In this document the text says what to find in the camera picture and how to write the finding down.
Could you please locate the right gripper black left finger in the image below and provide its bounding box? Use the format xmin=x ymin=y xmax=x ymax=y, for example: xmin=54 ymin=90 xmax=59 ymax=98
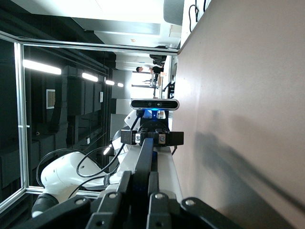
xmin=14 ymin=170 xmax=133 ymax=229

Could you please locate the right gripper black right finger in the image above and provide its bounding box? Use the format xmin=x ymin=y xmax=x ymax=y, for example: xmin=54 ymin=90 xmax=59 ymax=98
xmin=146 ymin=171 xmax=244 ymax=229

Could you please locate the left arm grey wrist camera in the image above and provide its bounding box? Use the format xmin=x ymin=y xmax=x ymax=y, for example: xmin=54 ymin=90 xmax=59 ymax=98
xmin=130 ymin=98 xmax=180 ymax=111

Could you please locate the grey rounded panel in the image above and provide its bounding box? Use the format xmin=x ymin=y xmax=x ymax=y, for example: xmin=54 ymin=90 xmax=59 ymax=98
xmin=163 ymin=0 xmax=185 ymax=25

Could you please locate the person in white shirt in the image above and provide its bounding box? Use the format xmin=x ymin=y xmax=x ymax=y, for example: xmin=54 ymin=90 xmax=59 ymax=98
xmin=135 ymin=64 xmax=153 ymax=73

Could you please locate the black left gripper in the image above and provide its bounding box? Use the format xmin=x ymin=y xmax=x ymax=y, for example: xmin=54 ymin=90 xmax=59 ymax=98
xmin=121 ymin=120 xmax=184 ymax=146

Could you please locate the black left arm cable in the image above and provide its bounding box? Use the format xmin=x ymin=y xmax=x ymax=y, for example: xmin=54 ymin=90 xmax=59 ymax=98
xmin=35 ymin=114 xmax=141 ymax=191

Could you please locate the framed wall poster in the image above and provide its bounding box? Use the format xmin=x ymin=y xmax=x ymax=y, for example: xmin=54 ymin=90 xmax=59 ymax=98
xmin=46 ymin=89 xmax=56 ymax=110

